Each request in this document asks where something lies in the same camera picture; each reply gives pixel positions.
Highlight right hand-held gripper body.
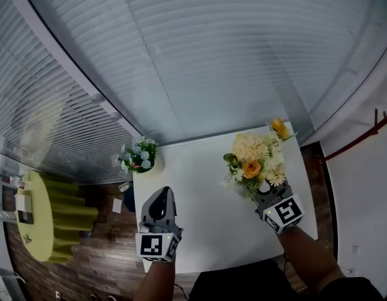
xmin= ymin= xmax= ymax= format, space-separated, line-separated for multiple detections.
xmin=253 ymin=185 xmax=305 ymax=235

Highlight yellow-green round table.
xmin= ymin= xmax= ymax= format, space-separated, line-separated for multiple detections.
xmin=16 ymin=170 xmax=100 ymax=265

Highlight white shelf unit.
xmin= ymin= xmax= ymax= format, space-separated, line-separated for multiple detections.
xmin=0 ymin=169 xmax=20 ymax=224

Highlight person's left forearm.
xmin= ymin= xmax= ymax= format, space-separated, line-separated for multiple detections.
xmin=142 ymin=257 xmax=177 ymax=301

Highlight person's right forearm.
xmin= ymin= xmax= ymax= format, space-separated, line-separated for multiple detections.
xmin=276 ymin=223 xmax=347 ymax=294

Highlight dark blue bin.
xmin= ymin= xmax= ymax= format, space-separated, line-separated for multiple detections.
xmin=122 ymin=184 xmax=136 ymax=213

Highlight white box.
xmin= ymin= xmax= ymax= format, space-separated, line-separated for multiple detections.
xmin=16 ymin=194 xmax=34 ymax=226

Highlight red-brown branch coat rack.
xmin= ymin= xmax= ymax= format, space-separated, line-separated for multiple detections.
xmin=319 ymin=107 xmax=387 ymax=165

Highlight large white window blinds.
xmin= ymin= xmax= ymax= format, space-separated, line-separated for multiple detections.
xmin=20 ymin=0 xmax=387 ymax=145

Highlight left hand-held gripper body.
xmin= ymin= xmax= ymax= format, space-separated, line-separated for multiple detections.
xmin=135 ymin=211 xmax=184 ymax=263

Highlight blue flowers in white pot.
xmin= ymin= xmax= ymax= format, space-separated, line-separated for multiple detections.
xmin=117 ymin=135 xmax=166 ymax=175

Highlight yellow flowers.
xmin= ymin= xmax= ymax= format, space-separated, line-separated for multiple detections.
xmin=223 ymin=117 xmax=299 ymax=204

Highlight person's black clothing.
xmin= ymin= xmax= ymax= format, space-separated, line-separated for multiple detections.
xmin=188 ymin=258 xmax=386 ymax=301

